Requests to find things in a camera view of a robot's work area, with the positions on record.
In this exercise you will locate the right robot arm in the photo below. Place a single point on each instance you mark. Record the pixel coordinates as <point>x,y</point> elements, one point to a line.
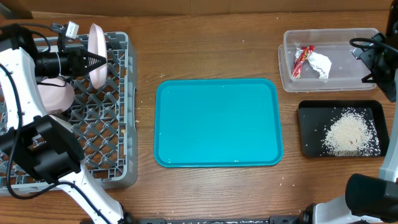
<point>366,199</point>

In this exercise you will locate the pile of rice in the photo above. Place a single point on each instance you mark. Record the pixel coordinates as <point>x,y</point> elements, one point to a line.
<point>351,133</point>

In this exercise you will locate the clear plastic storage bin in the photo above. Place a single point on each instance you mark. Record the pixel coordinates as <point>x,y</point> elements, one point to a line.
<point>346,71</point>

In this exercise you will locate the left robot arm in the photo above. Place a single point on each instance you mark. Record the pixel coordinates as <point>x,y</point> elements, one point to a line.
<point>41,144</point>

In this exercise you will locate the black plastic tray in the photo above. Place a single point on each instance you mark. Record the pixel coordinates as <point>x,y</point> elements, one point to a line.
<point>314,115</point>

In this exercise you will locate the white napkin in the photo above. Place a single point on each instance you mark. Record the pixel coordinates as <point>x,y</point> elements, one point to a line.
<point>320,63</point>

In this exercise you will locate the teal serving tray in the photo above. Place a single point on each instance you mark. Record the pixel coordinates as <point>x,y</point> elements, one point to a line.
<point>217,123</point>

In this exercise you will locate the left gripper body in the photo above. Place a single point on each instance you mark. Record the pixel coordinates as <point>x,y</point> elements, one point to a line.
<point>61,63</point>

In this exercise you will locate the grey plastic dish rack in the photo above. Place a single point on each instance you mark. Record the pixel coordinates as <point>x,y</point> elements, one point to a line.
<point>101,119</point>

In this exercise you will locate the red silver snack wrapper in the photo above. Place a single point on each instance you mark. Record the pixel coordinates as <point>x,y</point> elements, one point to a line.
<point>301,55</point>

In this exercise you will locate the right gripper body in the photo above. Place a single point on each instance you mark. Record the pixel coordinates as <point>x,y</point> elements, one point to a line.
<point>369,58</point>

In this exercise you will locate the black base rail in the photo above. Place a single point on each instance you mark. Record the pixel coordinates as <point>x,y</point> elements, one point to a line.
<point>278,219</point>

